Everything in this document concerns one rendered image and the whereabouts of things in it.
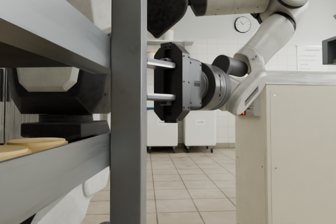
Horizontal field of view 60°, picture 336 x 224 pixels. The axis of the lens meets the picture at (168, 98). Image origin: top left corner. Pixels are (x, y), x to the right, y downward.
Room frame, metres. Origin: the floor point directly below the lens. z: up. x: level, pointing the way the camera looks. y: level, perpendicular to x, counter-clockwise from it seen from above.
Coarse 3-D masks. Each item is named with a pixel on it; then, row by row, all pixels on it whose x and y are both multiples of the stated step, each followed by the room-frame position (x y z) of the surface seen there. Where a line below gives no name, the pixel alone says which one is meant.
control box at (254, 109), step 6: (258, 96) 1.29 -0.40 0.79; (252, 102) 1.30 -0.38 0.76; (258, 102) 1.29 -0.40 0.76; (246, 108) 1.35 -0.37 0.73; (252, 108) 1.30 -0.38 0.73; (258, 108) 1.29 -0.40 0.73; (240, 114) 1.42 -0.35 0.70; (246, 114) 1.36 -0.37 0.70; (252, 114) 1.30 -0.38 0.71; (258, 114) 1.29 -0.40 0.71
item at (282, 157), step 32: (288, 96) 1.26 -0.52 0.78; (320, 96) 1.29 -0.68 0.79; (256, 128) 1.33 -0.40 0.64; (288, 128) 1.26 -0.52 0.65; (320, 128) 1.29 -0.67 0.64; (256, 160) 1.33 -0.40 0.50; (288, 160) 1.26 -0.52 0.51; (320, 160) 1.29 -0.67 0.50; (256, 192) 1.33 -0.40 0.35; (288, 192) 1.26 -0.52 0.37; (320, 192) 1.29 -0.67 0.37
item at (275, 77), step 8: (272, 72) 1.26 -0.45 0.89; (280, 72) 1.26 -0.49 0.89; (288, 72) 1.27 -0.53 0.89; (296, 72) 1.28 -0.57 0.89; (304, 72) 1.28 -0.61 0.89; (312, 72) 1.29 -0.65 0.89; (320, 72) 1.30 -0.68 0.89; (328, 72) 1.31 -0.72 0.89; (272, 80) 1.26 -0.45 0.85; (280, 80) 1.26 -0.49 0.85; (288, 80) 1.27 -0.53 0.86; (296, 80) 1.28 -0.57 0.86; (304, 80) 1.29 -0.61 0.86; (312, 80) 1.29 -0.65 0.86; (320, 80) 1.30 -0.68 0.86; (328, 80) 1.31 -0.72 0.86
